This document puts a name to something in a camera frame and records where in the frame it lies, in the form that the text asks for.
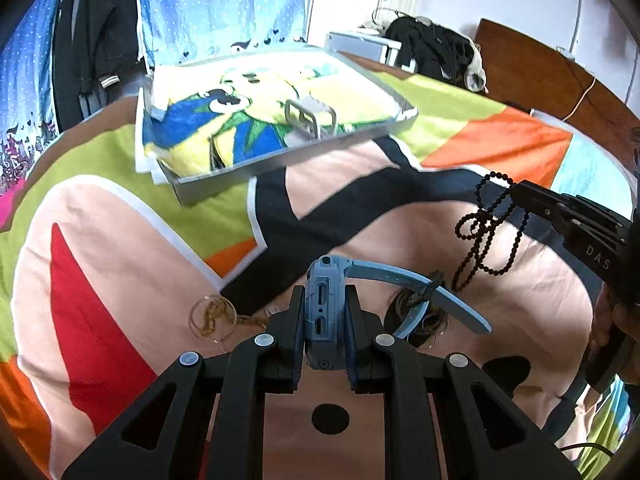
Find clear plastic jewelry clip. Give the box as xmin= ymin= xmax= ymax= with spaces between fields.
xmin=284 ymin=96 xmax=337 ymax=140

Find blue dotted wardrobe curtain left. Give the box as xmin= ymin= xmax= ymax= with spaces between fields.
xmin=1 ymin=0 xmax=60 ymax=193

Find black bead necklace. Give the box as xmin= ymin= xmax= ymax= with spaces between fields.
xmin=451 ymin=170 xmax=532 ymax=294

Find blue dotted wardrobe curtain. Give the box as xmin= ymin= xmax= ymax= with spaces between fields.
xmin=1 ymin=0 xmax=60 ymax=193
xmin=138 ymin=0 xmax=308 ymax=67

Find cartoon print cloth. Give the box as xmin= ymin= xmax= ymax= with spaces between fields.
xmin=137 ymin=48 xmax=405 ymax=177

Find dark brown bracelet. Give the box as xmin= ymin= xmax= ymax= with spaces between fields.
xmin=383 ymin=286 xmax=450 ymax=347

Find pile of dark clothes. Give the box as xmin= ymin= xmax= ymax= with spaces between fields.
xmin=359 ymin=10 xmax=488 ymax=94

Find colourful cartoon bedspread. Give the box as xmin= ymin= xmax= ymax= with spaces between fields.
xmin=1 ymin=73 xmax=634 ymax=479

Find dark hanging clothes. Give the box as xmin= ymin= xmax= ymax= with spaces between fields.
xmin=52 ymin=0 xmax=143 ymax=131

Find blue dotted wardrobe curtain right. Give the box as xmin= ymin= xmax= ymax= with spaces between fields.
xmin=138 ymin=0 xmax=308 ymax=67

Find white bedside cabinet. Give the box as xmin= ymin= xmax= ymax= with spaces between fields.
xmin=324 ymin=32 xmax=401 ymax=66

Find gold chain necklace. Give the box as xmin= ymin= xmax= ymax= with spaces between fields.
xmin=188 ymin=292 xmax=269 ymax=345

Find white charging cable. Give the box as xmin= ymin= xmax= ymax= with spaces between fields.
xmin=556 ymin=46 xmax=599 ymax=124

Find brown wooden headboard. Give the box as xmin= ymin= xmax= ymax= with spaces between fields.
xmin=474 ymin=18 xmax=639 ymax=170

